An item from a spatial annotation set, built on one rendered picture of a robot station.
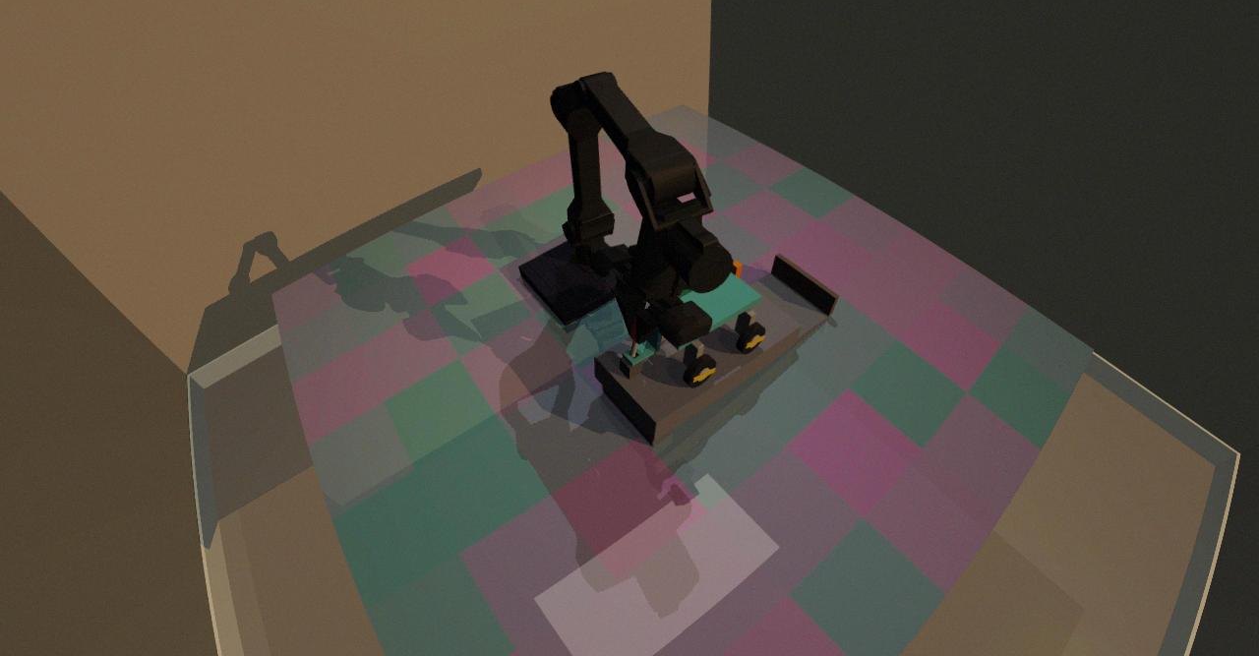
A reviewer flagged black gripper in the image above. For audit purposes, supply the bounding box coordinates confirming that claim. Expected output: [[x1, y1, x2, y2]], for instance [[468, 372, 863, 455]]
[[590, 239, 713, 348]]

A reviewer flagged dark grey ramp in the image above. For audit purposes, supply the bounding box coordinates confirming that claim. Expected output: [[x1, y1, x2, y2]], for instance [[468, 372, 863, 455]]
[[594, 254, 838, 447]]

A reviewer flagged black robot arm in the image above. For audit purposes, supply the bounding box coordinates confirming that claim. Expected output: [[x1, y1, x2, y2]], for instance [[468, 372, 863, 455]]
[[550, 72, 733, 297]]

